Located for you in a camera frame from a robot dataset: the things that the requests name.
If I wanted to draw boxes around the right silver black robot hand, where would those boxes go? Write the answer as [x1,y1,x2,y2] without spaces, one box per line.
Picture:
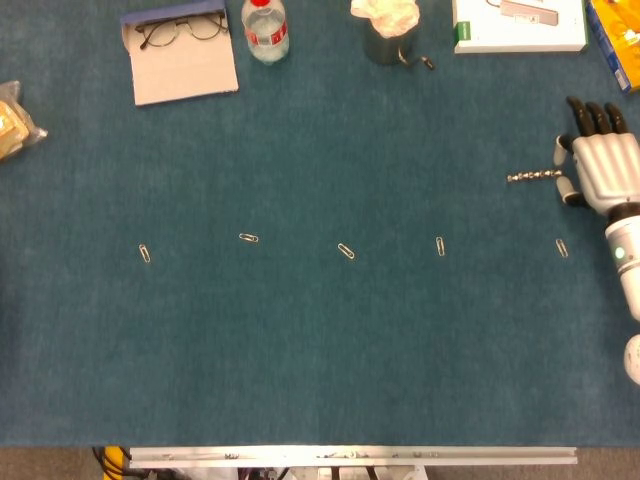
[552,96,640,217]

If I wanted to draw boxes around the blue and yellow carton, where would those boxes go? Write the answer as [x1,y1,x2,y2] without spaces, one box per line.
[584,0,640,95]

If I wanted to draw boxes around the white adapter product box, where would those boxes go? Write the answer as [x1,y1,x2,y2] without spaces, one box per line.
[452,0,590,55]

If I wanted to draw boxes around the crumpled white plastic bag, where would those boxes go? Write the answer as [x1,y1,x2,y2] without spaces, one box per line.
[349,0,420,39]

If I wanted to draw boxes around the blue table cloth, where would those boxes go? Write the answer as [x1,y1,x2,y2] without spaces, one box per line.
[0,0,640,448]

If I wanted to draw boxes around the clear bottle with red cap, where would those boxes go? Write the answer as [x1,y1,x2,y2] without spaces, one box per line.
[240,0,291,66]

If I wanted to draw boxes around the thin-rimmed eyeglasses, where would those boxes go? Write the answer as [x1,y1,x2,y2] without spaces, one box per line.
[134,13,230,51]

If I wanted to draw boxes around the bread in clear bag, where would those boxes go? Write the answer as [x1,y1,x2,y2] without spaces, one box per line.
[0,80,49,162]

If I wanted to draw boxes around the steel cup with handle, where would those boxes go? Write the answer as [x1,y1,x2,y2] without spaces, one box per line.
[362,22,436,71]

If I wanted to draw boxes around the aluminium profile rail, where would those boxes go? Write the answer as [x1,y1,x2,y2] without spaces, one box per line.
[128,446,579,470]

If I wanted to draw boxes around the black cable bundle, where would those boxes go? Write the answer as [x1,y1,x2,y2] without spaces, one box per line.
[92,446,132,480]

